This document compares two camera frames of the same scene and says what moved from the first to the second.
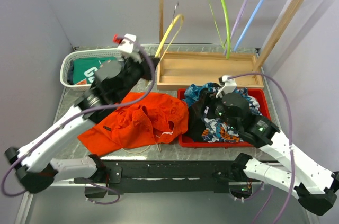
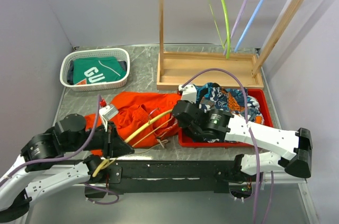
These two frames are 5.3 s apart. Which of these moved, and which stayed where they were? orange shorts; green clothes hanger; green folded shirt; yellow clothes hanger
Moved: yellow clothes hanger
Stayed: green clothes hanger; orange shorts; green folded shirt
